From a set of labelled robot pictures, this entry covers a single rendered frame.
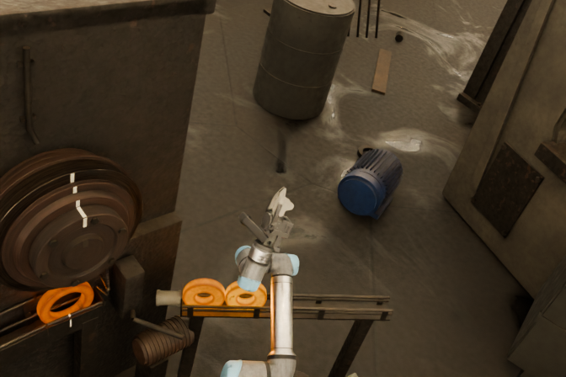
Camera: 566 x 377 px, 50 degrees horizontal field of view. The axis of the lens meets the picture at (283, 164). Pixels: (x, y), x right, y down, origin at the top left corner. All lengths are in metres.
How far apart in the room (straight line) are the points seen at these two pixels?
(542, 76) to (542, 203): 0.72
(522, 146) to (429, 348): 1.31
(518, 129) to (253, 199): 1.65
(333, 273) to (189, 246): 0.82
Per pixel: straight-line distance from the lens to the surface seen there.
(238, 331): 3.11
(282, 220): 1.96
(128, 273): 2.21
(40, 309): 2.15
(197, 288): 2.24
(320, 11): 4.20
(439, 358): 3.40
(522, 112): 3.80
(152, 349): 2.37
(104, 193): 1.80
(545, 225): 3.79
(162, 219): 2.30
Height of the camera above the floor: 2.49
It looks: 37 degrees down
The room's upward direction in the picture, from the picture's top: 16 degrees clockwise
